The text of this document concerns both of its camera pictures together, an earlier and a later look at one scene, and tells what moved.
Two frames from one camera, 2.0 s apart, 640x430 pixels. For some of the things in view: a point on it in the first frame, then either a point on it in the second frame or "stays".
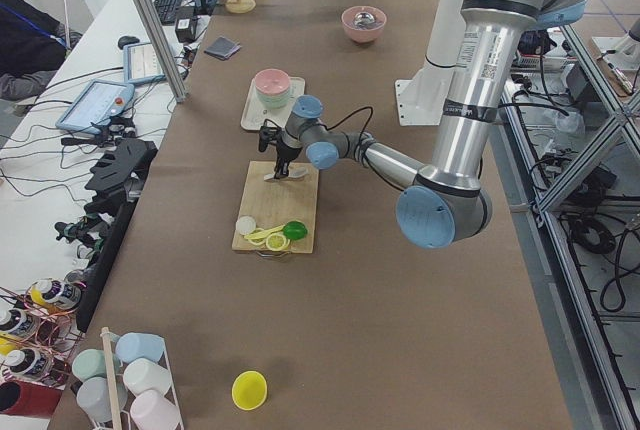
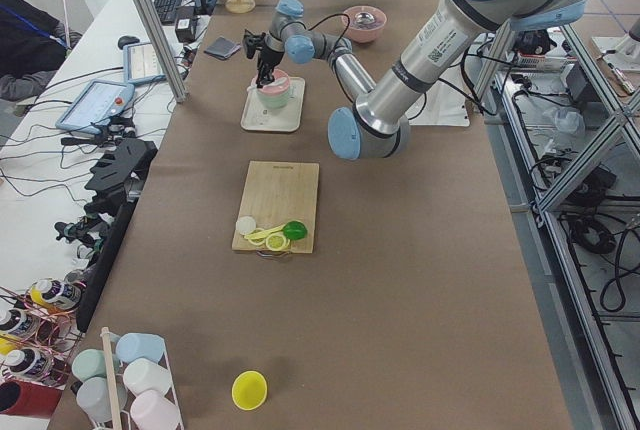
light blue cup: x=130 y=346 stays
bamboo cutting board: x=273 y=203 stays
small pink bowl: x=272 y=81 stays
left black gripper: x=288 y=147 → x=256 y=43
